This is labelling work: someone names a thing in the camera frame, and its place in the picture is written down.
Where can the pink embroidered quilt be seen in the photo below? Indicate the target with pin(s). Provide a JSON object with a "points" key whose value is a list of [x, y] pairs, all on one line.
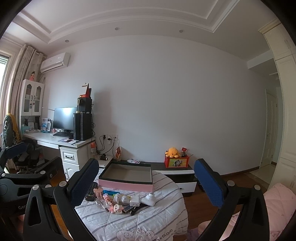
{"points": [[282, 201]]}

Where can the white desk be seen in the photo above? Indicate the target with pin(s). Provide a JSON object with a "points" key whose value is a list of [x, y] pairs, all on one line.
{"points": [[46, 138]]}

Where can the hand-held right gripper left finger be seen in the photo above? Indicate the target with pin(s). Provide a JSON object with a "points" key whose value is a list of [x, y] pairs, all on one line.
{"points": [[85, 180]]}

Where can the orange octopus plush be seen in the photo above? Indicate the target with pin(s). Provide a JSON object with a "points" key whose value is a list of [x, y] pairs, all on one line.
{"points": [[172, 151]]}

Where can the striped white quilt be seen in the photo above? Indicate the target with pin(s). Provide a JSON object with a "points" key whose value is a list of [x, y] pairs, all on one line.
{"points": [[143, 222]]}

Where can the white air conditioner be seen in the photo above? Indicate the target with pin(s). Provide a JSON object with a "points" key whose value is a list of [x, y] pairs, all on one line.
{"points": [[55, 62]]}

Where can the cream wardrobe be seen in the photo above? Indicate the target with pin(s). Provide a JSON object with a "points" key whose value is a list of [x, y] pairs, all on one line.
{"points": [[286, 92]]}

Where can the pink white block toy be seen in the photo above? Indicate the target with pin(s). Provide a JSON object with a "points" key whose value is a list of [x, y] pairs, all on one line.
{"points": [[116, 207]]}

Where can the orange-capped clear bottle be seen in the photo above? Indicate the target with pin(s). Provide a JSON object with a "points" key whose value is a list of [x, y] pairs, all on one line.
{"points": [[93, 148]]}

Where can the black keyboard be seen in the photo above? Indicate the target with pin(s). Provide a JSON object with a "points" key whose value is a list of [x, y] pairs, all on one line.
{"points": [[62, 134]]}

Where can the white plug adapter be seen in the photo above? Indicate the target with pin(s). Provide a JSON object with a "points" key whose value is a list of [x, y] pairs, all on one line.
{"points": [[149, 199]]}

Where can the orange snack bag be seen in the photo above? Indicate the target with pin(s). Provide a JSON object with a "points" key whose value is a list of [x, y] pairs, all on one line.
{"points": [[118, 154]]}

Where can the window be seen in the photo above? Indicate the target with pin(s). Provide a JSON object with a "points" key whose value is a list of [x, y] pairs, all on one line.
{"points": [[4, 67]]}

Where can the red storage box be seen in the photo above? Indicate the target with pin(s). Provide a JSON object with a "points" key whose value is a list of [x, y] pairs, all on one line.
{"points": [[177, 162]]}

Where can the clear plastic bottle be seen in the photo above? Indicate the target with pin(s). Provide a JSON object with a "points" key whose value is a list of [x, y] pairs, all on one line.
{"points": [[101, 205]]}

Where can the small copper-lidded jar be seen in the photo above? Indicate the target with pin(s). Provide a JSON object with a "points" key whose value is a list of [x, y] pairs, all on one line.
{"points": [[99, 192]]}

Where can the blue highlighter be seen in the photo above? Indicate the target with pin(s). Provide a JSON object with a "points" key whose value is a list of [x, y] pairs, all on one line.
{"points": [[111, 192]]}

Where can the white door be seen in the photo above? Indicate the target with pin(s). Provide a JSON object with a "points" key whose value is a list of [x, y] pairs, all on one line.
{"points": [[269, 129]]}

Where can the black computer monitor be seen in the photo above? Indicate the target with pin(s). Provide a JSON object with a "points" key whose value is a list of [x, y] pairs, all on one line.
{"points": [[64, 118]]}

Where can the dark yellow jacket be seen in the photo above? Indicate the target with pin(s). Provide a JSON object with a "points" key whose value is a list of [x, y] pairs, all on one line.
{"points": [[10, 129]]}

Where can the white wall socket panel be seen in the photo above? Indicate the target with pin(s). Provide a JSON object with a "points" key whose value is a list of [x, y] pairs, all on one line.
{"points": [[111, 137]]}

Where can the black remote control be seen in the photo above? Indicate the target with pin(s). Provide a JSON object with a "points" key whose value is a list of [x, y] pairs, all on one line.
{"points": [[90, 193]]}

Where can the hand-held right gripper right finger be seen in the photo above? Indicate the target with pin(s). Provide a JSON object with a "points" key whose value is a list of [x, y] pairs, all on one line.
{"points": [[208, 183]]}

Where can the beige curtain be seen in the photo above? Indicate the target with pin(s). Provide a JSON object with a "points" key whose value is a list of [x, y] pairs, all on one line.
{"points": [[19, 76]]}

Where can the printed plastic packet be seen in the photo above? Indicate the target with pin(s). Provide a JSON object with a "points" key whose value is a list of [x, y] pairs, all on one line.
{"points": [[133, 161]]}

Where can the black white TV stand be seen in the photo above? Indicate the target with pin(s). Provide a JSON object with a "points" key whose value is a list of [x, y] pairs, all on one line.
{"points": [[175, 172]]}

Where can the black office chair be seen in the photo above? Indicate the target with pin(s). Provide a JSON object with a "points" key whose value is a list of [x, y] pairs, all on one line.
{"points": [[27, 160]]}

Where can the small pink block toy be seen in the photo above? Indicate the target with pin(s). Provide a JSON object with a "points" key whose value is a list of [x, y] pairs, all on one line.
{"points": [[106, 198]]}

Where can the white round gadget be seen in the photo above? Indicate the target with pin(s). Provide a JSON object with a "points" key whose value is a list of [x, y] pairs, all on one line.
{"points": [[123, 199]]}

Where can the white charger block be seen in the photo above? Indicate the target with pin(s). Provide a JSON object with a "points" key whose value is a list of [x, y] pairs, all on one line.
{"points": [[135, 201]]}

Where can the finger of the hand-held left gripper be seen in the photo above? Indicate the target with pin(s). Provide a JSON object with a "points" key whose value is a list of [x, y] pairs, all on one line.
{"points": [[16, 149], [49, 166]]}

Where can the pink cardboard box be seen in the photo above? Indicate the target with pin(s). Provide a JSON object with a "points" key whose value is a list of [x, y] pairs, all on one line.
{"points": [[126, 176]]}

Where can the white hutch cabinet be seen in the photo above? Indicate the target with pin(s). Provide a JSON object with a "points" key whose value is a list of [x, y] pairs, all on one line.
{"points": [[33, 97]]}

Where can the black computer tower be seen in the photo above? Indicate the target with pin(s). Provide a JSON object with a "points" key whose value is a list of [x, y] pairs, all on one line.
{"points": [[82, 126]]}

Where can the black speaker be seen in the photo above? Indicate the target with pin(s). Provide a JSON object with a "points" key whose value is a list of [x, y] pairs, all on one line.
{"points": [[84, 104]]}

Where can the red black carton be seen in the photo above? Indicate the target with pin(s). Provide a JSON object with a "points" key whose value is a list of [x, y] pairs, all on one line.
{"points": [[86, 92]]}

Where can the blue white box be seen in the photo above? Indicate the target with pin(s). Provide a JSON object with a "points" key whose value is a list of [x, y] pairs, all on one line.
{"points": [[45, 126]]}

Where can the black cylindrical device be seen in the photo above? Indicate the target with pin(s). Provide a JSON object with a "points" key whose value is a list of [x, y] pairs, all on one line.
{"points": [[103, 158]]}

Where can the white side table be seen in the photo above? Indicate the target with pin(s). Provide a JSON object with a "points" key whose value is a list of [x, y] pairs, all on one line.
{"points": [[106, 162]]}

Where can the small pink doll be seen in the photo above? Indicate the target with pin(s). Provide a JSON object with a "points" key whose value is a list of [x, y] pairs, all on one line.
{"points": [[32, 76]]}

